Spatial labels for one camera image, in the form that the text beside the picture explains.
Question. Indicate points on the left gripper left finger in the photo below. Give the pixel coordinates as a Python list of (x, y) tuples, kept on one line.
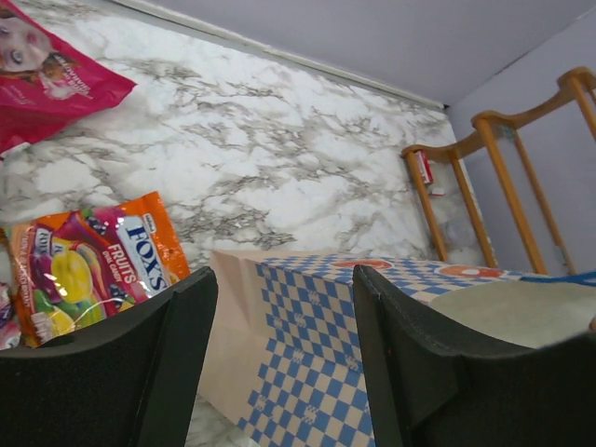
[(129, 380)]

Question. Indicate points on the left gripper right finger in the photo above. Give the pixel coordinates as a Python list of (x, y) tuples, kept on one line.
[(432, 381)]

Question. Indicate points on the orange Savoria snack packet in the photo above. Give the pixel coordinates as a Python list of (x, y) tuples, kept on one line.
[(77, 268)]

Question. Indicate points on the checkered paper bag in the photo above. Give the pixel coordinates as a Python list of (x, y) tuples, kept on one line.
[(283, 362)]

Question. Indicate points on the red snack bag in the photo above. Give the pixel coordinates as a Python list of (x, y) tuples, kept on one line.
[(46, 84)]

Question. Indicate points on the purple candy bag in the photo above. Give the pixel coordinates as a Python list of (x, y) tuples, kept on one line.
[(9, 325)]

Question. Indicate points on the orange wooden rack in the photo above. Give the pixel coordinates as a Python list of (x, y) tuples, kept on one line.
[(576, 85)]

